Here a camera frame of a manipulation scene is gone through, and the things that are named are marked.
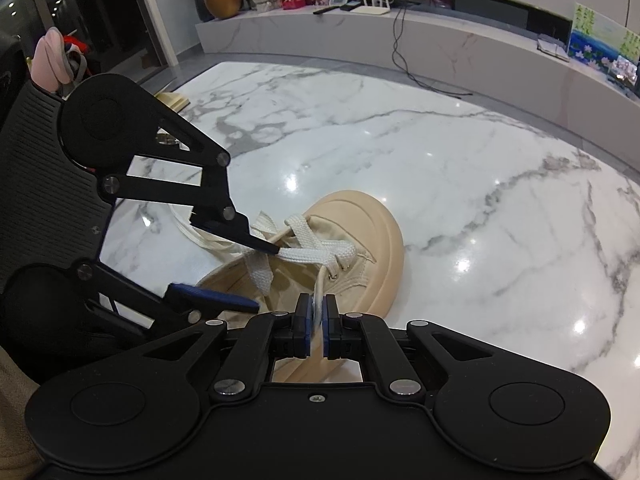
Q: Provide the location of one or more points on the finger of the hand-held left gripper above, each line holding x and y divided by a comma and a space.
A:
235, 227
215, 300

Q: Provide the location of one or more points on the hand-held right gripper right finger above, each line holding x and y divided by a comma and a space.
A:
329, 327

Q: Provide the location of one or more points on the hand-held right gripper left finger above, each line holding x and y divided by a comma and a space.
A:
304, 325

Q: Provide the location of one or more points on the white shoelace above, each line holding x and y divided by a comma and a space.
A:
310, 256

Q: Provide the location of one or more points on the beige shoe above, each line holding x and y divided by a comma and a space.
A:
360, 220

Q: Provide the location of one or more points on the pink plush item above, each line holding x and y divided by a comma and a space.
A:
45, 60

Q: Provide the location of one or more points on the tan book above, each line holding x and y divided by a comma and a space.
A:
172, 100

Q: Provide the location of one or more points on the person's beige sweater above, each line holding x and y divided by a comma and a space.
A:
15, 410

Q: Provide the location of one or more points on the teddy bear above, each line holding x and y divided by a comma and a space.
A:
262, 1

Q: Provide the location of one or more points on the black remote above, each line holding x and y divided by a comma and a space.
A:
327, 9

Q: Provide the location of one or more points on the marble television bench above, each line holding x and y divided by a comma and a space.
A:
475, 45

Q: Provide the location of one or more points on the open notebook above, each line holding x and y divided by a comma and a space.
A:
552, 46

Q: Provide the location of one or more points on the small framed photo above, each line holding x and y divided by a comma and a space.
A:
622, 67

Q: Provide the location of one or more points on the flower painting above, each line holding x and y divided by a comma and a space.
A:
605, 40

